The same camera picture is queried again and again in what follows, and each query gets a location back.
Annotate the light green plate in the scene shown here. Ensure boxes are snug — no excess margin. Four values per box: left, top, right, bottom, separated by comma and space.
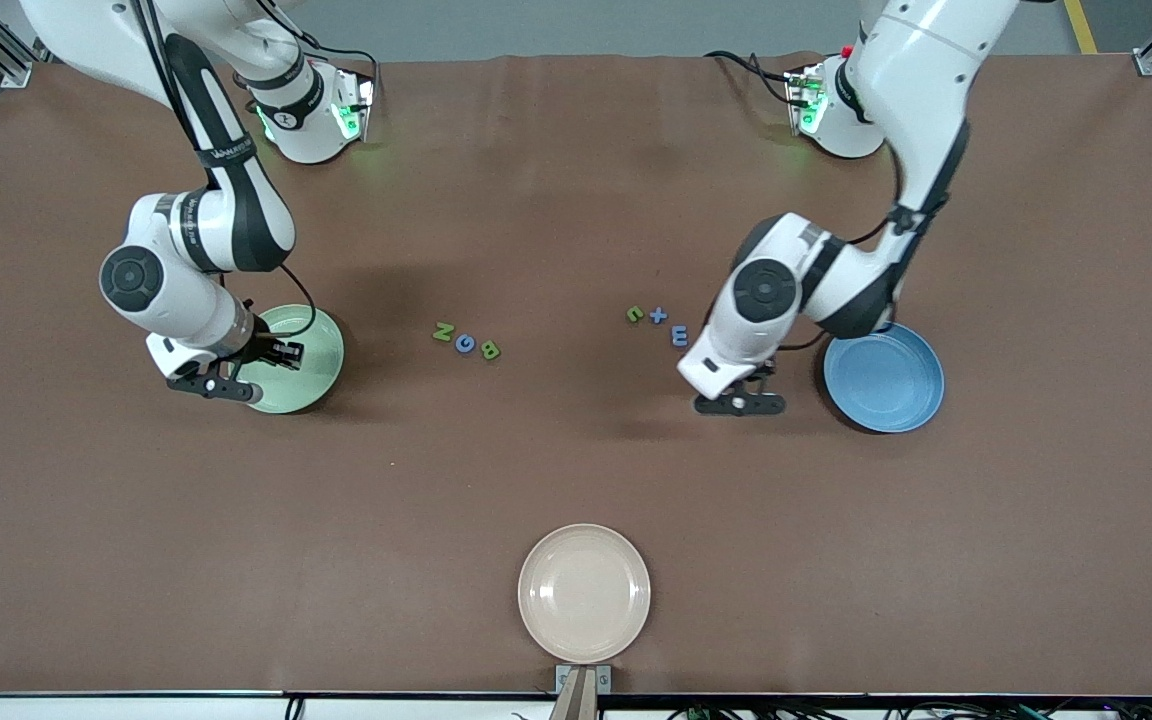
236, 304, 345, 415

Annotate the blue plate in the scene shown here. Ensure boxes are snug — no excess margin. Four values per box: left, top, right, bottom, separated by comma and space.
824, 322, 945, 434

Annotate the brown table mat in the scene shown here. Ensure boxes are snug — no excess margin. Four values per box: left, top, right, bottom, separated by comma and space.
0, 52, 1152, 697

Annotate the silver base connector box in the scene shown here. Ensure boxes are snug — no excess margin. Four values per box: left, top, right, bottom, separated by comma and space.
331, 72, 377, 143
784, 66, 829, 137

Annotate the beige plate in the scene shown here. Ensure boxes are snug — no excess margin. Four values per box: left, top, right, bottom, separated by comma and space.
518, 524, 652, 664

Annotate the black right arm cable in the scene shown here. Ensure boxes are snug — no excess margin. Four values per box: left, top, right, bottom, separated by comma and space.
131, 0, 319, 343

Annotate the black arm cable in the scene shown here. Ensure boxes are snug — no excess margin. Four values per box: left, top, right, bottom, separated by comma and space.
776, 140, 912, 353
131, 0, 319, 343

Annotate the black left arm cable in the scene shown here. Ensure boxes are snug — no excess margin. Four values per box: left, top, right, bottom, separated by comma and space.
776, 140, 912, 353

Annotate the black base cable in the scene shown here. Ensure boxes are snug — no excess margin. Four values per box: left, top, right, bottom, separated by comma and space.
276, 0, 380, 96
704, 48, 799, 106

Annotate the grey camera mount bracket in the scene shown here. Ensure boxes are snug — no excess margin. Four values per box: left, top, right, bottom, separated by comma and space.
554, 664, 613, 720

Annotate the white table edge rail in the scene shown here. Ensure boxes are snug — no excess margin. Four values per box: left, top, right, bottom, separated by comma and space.
0, 690, 1152, 720

